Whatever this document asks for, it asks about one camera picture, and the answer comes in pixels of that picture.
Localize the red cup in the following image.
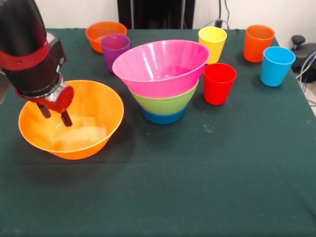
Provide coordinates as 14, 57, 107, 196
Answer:
203, 63, 237, 106

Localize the black round knob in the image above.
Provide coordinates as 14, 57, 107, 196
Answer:
291, 35, 307, 51

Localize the dark green table cloth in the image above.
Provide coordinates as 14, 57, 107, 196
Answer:
0, 27, 316, 237

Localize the small dark orange bowl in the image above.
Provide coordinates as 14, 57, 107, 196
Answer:
85, 21, 128, 54

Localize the blue cup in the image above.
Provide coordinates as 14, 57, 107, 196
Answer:
260, 46, 296, 87

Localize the green bowl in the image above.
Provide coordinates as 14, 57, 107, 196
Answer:
129, 80, 200, 116

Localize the large pink bowl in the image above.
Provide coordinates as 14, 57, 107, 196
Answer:
112, 39, 210, 99

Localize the purple cup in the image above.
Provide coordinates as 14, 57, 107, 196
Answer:
100, 34, 131, 74

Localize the blue bowl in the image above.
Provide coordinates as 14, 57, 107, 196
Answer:
141, 108, 186, 125

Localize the orange cup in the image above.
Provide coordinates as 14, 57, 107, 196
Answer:
243, 24, 276, 63

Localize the white cable bundle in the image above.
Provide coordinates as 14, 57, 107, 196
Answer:
295, 50, 316, 84

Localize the yellow cup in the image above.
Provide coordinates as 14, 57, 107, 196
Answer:
198, 26, 228, 65

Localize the black round base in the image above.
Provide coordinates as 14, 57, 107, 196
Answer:
292, 43, 316, 83

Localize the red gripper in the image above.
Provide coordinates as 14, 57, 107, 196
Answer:
14, 85, 75, 127

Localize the large orange bowl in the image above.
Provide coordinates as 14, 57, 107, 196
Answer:
18, 79, 125, 160

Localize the black hanging cable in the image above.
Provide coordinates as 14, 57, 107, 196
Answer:
223, 0, 232, 29

